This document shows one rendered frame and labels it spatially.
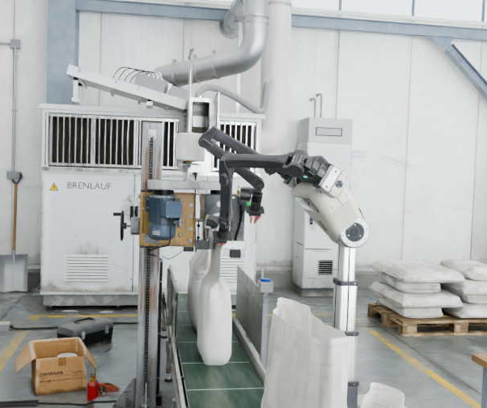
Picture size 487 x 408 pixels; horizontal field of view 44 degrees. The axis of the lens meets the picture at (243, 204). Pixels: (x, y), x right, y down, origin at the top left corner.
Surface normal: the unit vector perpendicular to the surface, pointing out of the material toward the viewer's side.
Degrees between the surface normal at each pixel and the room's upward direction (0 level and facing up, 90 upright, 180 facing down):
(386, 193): 90
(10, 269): 76
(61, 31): 90
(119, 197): 90
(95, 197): 90
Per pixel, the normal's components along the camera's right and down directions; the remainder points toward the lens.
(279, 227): 0.16, 0.06
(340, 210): 0.47, 0.48
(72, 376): 0.40, 0.05
